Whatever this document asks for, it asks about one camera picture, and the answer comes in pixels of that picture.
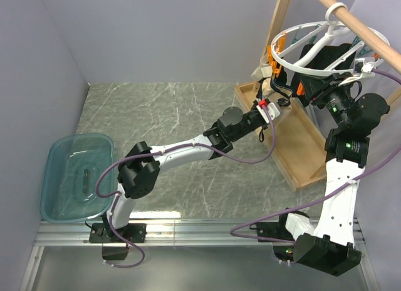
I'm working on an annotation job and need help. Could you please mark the orange clothes peg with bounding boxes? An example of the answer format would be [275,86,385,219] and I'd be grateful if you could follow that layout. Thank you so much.
[267,45,277,68]
[296,82,305,96]
[271,65,283,80]

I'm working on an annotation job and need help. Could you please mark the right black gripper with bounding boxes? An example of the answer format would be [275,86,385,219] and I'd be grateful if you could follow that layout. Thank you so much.
[298,72,353,129]

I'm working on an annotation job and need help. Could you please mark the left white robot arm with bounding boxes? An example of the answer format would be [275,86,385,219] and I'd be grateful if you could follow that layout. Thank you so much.
[95,99,282,242]

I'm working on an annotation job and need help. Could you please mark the black underwear white waistband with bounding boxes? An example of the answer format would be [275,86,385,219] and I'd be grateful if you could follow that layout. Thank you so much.
[251,55,284,81]

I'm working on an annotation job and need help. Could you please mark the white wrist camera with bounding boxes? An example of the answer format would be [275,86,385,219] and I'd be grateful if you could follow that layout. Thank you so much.
[256,100,282,123]
[339,57,380,86]

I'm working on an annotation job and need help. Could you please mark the aluminium mounting rail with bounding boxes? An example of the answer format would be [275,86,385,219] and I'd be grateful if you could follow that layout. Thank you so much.
[21,218,379,290]

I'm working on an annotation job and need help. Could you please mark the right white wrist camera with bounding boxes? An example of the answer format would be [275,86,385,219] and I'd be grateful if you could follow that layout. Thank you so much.
[339,57,380,86]

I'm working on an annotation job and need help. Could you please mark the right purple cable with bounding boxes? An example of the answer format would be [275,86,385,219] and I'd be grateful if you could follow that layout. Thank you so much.
[230,68,401,243]

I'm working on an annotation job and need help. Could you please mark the white round clip hanger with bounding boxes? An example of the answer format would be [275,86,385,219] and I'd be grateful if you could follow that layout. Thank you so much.
[266,3,384,80]

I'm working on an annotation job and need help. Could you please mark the teal plastic basin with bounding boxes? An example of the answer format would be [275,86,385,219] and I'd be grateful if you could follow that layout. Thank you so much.
[39,133,114,224]

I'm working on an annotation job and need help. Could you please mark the black striped boxer shorts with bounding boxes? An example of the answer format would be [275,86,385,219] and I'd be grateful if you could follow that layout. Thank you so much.
[290,43,356,97]

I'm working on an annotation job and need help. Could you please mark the beige underwear navy trim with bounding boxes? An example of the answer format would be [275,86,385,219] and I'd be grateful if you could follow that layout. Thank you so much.
[254,77,295,142]

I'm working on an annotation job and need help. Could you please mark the wooden drying rack frame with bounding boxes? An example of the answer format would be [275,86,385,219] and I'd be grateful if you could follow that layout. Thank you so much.
[235,0,400,191]

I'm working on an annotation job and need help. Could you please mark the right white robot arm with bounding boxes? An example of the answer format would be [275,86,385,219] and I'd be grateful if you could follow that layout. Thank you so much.
[276,74,390,277]

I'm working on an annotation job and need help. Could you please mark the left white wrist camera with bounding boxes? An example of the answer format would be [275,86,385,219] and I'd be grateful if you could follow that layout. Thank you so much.
[256,100,282,123]

